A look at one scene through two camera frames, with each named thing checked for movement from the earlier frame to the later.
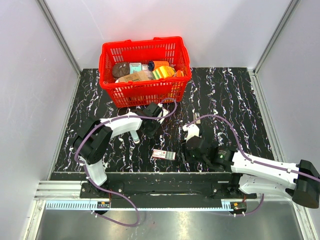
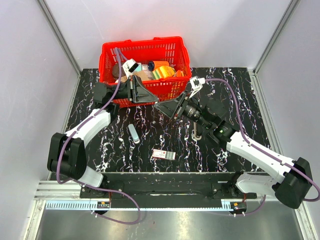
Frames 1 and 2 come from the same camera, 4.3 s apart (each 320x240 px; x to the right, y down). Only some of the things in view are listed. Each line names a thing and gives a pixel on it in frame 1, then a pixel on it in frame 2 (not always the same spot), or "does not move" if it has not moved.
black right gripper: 186,154 to 172,107
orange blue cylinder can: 154,64 does not move
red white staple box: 167,154 does not move
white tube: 135,136 does not move
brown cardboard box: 138,76 does not move
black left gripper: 150,134 to 141,94
